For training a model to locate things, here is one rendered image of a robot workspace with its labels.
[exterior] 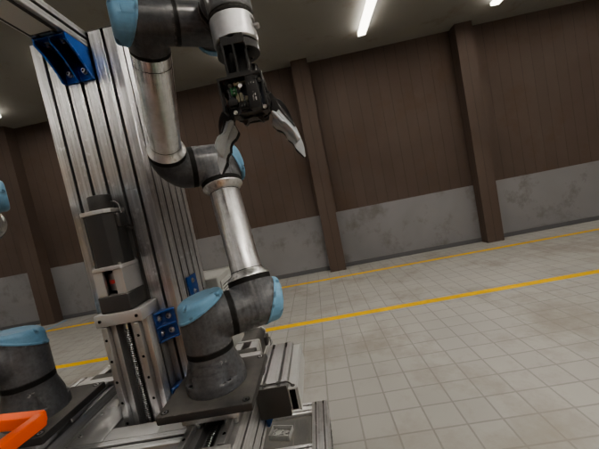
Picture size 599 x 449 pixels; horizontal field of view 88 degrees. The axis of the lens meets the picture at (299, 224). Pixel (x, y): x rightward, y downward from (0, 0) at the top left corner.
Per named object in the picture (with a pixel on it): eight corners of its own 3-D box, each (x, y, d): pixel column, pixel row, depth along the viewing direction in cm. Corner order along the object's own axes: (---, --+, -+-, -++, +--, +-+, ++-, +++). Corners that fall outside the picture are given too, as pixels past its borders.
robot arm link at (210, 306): (184, 345, 83) (172, 296, 82) (233, 328, 88) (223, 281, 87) (186, 363, 72) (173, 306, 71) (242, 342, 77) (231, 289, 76)
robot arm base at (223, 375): (200, 370, 88) (192, 336, 87) (251, 361, 87) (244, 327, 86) (176, 405, 73) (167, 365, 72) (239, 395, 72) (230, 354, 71)
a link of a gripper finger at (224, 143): (197, 164, 51) (219, 111, 50) (209, 167, 57) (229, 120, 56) (215, 172, 51) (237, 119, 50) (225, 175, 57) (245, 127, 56)
